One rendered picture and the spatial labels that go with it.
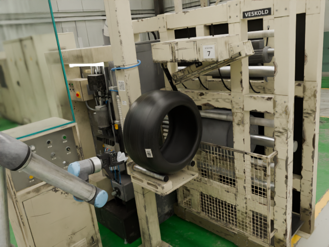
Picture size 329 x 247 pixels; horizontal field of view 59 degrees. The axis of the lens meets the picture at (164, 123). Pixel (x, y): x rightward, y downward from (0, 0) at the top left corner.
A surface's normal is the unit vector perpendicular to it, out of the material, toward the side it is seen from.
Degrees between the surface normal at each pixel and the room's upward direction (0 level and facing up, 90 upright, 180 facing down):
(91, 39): 90
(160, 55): 90
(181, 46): 90
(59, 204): 90
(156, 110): 54
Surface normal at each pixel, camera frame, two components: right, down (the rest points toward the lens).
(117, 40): -0.71, 0.28
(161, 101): 0.20, -0.48
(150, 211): 0.69, 0.14
